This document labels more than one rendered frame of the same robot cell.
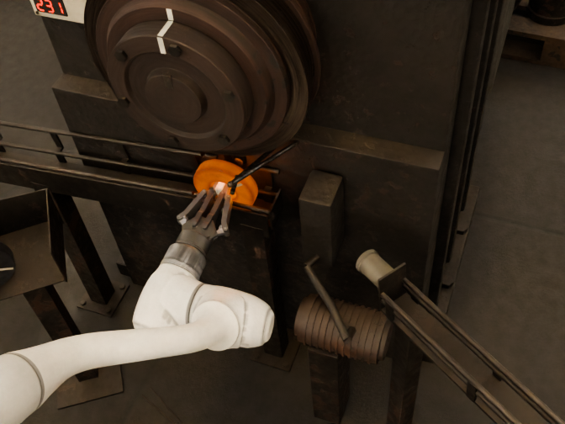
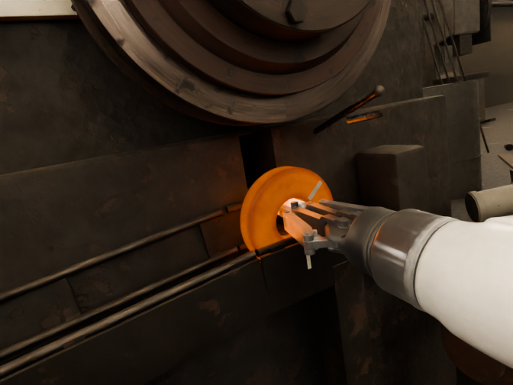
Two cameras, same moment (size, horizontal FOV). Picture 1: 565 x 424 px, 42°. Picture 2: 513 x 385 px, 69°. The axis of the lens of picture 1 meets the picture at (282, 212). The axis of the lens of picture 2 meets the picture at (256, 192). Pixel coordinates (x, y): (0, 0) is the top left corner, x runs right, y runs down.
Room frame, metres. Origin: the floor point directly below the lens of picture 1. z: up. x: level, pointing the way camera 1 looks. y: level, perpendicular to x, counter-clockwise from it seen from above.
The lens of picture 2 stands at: (0.85, 0.59, 0.90)
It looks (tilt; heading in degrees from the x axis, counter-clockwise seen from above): 12 degrees down; 308
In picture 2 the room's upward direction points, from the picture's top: 9 degrees counter-clockwise
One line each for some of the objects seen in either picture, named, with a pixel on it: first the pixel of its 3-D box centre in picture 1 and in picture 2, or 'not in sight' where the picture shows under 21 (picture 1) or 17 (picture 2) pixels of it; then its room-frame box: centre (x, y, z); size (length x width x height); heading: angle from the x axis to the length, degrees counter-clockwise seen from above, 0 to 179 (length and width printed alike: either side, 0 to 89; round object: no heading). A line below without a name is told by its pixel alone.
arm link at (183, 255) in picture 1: (183, 262); (418, 257); (0.94, 0.23, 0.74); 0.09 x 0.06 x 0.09; 64
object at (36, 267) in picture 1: (43, 312); not in sight; (1.11, 0.68, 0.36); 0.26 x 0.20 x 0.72; 99
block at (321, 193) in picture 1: (323, 219); (392, 211); (1.06, -0.09, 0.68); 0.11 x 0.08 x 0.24; 154
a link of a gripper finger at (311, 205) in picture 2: (214, 213); (333, 219); (1.06, 0.15, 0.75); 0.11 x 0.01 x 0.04; 153
